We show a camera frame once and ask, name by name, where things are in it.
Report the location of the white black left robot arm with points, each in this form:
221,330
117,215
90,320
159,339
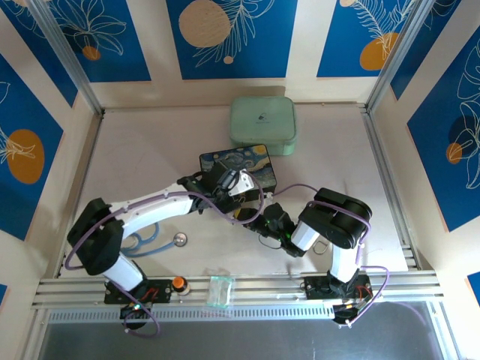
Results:
157,210

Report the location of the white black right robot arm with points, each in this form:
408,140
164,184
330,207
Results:
341,225

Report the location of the starry night painted box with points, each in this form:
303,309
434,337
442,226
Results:
247,159

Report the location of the clear plastic bag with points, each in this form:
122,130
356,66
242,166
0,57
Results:
220,291

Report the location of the mint green zip case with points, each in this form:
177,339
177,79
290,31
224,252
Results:
264,123

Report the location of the blue stethoscope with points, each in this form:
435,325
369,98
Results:
150,247

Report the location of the blue poster beige circle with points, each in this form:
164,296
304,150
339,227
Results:
232,37

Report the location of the blue poster monstera leaf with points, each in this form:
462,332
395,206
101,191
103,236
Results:
442,150

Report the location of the blue poster small orange dot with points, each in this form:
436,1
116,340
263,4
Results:
112,37

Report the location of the blue poster large orange circle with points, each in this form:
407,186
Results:
22,150

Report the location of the blue poster orange circle feather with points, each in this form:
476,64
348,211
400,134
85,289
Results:
360,37

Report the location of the aluminium front frame rail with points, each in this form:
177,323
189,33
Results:
262,288

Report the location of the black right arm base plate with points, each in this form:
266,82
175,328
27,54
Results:
318,287

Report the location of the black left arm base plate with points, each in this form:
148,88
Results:
157,290

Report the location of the aluminium side frame rail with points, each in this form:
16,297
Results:
390,187
75,195

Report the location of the aluminium frame post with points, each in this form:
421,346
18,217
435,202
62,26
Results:
67,56
397,48

